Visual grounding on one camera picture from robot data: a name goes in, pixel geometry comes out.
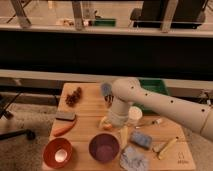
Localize small beige block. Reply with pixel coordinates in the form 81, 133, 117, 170
153, 143, 165, 153

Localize yellow orange fruit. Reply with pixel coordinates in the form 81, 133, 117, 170
99, 116, 113, 131

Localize grey blue cloth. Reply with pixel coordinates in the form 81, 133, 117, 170
120, 146, 149, 171

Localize blue sponge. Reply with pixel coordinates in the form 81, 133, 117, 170
130, 131, 152, 149

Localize green tray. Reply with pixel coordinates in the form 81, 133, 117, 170
134, 79, 169, 115

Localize white plastic cup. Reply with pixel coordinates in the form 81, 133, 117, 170
128, 106, 143, 126

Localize orange bowl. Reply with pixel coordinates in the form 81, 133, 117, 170
43, 138, 72, 169

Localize white cup in orange bowl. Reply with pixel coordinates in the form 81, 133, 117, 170
55, 149, 67, 162

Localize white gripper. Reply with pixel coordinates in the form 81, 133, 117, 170
107, 109, 128, 149

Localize black office chair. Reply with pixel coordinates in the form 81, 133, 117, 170
130, 0, 206, 29

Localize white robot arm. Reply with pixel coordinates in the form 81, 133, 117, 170
107, 77, 213, 142

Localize brown grape bunch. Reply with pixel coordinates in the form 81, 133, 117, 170
65, 87, 82, 107

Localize purple bowl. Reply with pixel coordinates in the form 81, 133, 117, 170
89, 133, 120, 163

